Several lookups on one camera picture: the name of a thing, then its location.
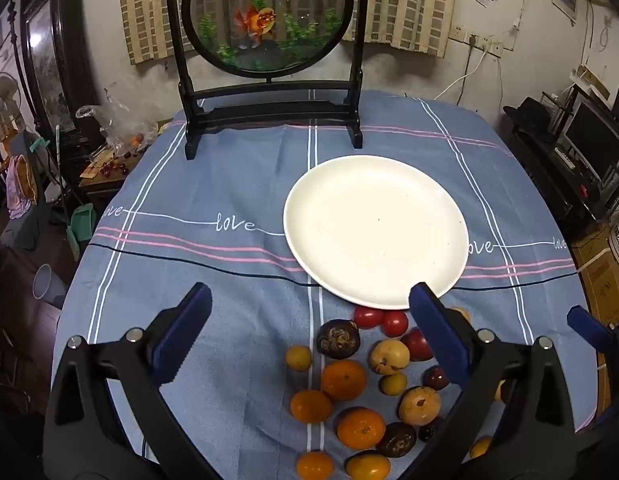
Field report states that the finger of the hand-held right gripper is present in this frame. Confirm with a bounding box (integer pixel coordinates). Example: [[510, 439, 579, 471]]
[[567, 306, 619, 371]]

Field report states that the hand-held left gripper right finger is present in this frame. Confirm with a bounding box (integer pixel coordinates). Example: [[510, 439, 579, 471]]
[[408, 282, 590, 480]]

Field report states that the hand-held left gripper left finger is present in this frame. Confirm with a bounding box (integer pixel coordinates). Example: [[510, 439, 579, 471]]
[[42, 282, 225, 480]]

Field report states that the large red plum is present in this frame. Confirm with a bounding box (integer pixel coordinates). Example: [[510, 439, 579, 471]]
[[400, 327, 434, 362]]

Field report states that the dark purple plum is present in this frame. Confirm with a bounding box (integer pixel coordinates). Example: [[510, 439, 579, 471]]
[[418, 416, 444, 443], [422, 365, 450, 391]]

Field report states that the red tomato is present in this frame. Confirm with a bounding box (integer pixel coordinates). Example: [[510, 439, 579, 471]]
[[353, 306, 385, 328], [380, 310, 409, 338]]

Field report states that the small yellow-green fruit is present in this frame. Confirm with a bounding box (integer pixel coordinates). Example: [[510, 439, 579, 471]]
[[379, 372, 407, 396], [285, 345, 313, 372]]

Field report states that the dark brown water chestnut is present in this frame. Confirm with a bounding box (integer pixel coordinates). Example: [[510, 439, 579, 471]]
[[375, 422, 417, 459], [316, 319, 361, 360]]

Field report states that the white oval plate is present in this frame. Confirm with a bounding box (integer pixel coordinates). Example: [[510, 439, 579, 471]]
[[284, 155, 469, 311]]

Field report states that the blue striped tablecloth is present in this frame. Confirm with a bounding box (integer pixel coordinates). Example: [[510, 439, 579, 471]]
[[50, 90, 597, 480]]

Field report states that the cardboard box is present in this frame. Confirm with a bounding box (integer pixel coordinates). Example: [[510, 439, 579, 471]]
[[572, 230, 619, 341]]

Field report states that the grey plastic cup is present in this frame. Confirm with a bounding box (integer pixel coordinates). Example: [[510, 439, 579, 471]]
[[32, 262, 68, 308]]

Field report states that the green dustpan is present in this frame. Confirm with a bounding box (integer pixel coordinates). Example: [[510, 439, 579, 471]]
[[66, 204, 96, 261]]

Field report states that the black media stand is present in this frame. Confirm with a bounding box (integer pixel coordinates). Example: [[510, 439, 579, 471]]
[[509, 125, 615, 231]]

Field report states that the low wooden side table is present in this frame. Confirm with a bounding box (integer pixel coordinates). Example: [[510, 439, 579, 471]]
[[80, 120, 173, 201]]

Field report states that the pile of red cherries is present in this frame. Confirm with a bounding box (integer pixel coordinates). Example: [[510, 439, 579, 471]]
[[97, 157, 130, 177]]

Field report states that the computer monitor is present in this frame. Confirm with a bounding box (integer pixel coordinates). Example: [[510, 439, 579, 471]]
[[559, 95, 619, 186]]

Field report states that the pink cloth bag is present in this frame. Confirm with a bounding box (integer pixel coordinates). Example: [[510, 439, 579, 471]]
[[4, 155, 38, 218]]

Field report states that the black hat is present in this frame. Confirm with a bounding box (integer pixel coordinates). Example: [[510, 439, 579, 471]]
[[503, 96, 553, 133]]

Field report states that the clear plastic bag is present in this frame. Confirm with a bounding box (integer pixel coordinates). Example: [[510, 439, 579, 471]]
[[76, 87, 160, 158]]

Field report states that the round goldfish screen black stand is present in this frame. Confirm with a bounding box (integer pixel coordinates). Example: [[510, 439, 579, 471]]
[[163, 0, 373, 161]]

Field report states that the electric fan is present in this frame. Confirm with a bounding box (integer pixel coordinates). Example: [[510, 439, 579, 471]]
[[0, 72, 20, 141]]

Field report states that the dark wooden cabinet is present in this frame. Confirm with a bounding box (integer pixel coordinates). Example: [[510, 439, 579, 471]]
[[20, 0, 98, 133]]

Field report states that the beige checked curtain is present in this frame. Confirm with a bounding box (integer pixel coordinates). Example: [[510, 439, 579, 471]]
[[117, 0, 460, 66]]

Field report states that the white cable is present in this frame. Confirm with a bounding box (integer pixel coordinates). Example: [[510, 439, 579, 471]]
[[432, 45, 490, 103]]

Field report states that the white wall socket strip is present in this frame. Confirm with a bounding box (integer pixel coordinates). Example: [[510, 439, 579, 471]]
[[469, 34, 505, 58]]

